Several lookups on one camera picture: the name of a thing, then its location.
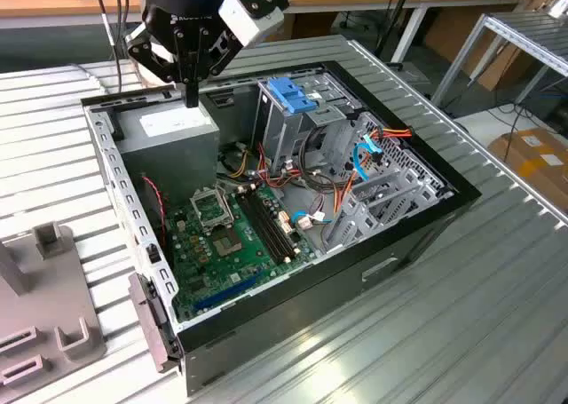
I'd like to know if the black RAM slot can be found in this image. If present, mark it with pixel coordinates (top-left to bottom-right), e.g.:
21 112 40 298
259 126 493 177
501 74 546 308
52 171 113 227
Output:
233 191 288 266
246 186 298 259

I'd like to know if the plain brown cardboard box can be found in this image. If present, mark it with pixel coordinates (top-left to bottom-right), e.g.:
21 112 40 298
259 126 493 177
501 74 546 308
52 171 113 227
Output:
421 7 533 92

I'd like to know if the coloured power wire bundle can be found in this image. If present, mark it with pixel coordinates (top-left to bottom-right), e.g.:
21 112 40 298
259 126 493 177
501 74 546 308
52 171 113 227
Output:
219 140 312 191

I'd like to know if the orange power wire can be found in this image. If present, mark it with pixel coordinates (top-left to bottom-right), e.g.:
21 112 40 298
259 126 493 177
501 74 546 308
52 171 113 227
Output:
332 127 414 217

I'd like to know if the blue plastic drive latch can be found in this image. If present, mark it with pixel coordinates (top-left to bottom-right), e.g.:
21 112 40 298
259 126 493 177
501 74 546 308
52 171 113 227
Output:
267 77 320 115

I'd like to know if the metal slat side table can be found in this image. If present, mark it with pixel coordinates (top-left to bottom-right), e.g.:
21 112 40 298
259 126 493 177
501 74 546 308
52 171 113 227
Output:
430 11 568 107

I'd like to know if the blue expansion slot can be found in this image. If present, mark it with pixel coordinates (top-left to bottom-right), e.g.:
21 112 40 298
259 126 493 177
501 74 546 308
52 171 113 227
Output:
193 268 264 313

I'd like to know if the red black twisted wire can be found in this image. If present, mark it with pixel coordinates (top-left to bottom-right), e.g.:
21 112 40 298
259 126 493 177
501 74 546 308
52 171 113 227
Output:
140 175 170 250

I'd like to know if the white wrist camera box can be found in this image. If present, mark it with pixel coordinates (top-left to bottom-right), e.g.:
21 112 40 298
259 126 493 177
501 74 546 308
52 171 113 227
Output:
218 0 285 49

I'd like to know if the metal socket cover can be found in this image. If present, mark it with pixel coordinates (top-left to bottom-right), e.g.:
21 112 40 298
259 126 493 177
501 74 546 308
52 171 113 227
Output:
189 186 235 237

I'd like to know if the grey metal drive cage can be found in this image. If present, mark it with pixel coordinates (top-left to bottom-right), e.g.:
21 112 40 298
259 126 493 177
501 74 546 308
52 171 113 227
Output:
252 71 363 178

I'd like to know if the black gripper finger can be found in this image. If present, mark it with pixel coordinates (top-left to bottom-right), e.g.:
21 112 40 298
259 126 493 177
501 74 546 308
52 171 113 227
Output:
125 21 193 108
191 24 244 108

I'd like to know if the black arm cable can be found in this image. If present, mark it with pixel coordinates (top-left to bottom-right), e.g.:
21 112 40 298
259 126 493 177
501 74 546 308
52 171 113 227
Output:
113 0 130 93
95 0 115 50

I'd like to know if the black open PC case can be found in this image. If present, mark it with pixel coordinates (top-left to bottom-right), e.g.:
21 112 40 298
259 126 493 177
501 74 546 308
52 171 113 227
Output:
79 59 483 399

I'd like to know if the grey metal disk bay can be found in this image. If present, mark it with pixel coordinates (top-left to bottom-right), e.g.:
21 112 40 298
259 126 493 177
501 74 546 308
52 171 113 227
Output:
321 110 456 254

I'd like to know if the brown cardboard box with labels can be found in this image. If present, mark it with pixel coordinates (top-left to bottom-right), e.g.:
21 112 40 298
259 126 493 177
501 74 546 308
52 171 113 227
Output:
486 127 568 210

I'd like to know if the green motherboard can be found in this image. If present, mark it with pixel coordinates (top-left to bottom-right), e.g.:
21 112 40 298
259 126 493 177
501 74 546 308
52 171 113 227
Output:
166 182 319 323

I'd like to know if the blue data wire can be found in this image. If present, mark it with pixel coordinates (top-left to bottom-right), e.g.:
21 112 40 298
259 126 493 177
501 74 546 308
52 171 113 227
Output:
353 133 378 183

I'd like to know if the grey power supply unit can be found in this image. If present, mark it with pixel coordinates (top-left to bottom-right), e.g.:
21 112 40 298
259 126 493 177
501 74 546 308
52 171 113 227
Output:
113 97 222 208

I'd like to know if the grey parts rack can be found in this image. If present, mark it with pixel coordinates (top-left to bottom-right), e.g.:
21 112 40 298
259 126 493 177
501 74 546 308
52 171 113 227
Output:
0 220 108 404

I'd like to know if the CPU socket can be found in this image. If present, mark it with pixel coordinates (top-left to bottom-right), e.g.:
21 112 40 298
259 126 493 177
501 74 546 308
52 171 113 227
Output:
208 226 246 259

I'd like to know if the black wire bundle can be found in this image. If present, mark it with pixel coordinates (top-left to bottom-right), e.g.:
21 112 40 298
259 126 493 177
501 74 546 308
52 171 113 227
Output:
297 123 356 196

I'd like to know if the thin blue wire white plug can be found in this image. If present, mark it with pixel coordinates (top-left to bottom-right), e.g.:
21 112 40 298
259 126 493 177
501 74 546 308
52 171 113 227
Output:
290 209 335 232

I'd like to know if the grey plastic case latch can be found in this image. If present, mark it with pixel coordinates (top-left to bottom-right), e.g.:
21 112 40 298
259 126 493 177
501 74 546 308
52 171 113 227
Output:
127 272 184 375

